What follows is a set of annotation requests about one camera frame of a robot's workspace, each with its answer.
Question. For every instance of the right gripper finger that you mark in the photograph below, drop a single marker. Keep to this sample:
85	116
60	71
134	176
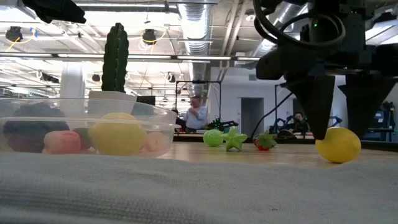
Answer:
314	102
363	99

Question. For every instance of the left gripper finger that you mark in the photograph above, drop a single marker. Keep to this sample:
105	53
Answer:
59	11

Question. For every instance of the yellow toy lemon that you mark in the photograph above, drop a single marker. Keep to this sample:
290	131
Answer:
118	137
339	146

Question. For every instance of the green leafy vegetable toy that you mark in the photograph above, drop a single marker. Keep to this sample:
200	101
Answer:
234	141

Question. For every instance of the round green toy fruit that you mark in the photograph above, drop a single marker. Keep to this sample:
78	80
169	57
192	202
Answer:
213	138

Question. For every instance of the purple toy grape bunch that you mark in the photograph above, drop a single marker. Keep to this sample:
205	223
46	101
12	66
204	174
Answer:
31	130

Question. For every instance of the small pink toy fruit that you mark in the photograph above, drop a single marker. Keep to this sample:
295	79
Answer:
62	142
155	141

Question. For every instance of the clear plastic container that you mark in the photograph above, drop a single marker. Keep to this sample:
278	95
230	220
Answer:
161	123

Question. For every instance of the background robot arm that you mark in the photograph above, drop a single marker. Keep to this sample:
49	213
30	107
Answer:
225	124

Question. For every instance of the person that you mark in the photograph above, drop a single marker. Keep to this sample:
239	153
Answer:
196	119
299	120

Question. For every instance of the black background monitor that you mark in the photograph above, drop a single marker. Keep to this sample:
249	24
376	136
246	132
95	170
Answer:
382	123

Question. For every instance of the black ceiling fixture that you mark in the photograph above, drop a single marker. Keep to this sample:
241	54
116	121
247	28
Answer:
14	33
149	35

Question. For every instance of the red toy strawberry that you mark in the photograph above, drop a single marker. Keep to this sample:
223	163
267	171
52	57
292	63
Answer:
265	141

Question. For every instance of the grey door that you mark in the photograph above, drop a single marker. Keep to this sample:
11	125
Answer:
252	116

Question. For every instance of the white pillar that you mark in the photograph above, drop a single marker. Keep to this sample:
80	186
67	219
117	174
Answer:
72	81

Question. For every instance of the green cactus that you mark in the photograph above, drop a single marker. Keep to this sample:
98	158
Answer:
115	59

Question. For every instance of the white plant pot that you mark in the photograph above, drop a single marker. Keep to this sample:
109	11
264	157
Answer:
109	95

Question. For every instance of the long ceiling light strip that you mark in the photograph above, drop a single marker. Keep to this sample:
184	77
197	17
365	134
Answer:
202	58

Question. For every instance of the small black screen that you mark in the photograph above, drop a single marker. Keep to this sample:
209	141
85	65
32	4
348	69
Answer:
146	100

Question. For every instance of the grey folded cloth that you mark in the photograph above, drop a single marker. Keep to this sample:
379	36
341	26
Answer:
199	193

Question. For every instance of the silver ventilation duct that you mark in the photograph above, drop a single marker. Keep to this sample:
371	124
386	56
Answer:
196	31

